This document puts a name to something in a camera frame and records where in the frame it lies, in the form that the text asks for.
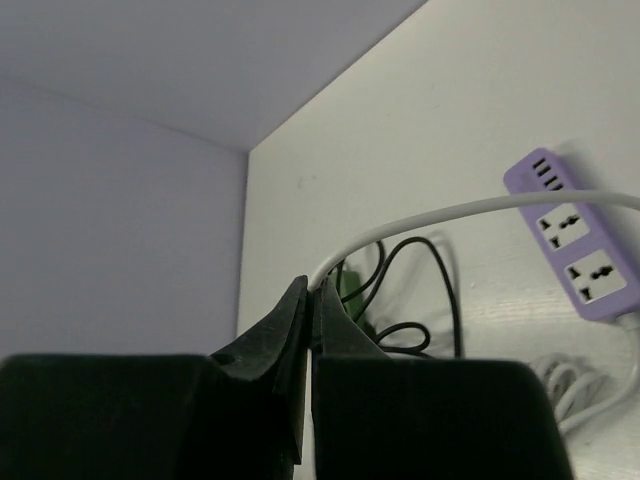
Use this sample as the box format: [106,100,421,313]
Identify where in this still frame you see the purple power strip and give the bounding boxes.
[503,148,639,322]

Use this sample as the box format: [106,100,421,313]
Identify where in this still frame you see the green power strip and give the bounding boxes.
[332,267,376,338]

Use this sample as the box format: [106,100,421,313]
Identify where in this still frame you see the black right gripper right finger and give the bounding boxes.
[310,279,387,360]

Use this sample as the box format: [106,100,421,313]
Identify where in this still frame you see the white USB cable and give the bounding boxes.
[307,189,640,480]

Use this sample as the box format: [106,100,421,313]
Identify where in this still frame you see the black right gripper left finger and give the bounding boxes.
[211,276,309,465]

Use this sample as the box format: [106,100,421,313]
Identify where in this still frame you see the white power strip cord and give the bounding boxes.
[529,313,640,436]

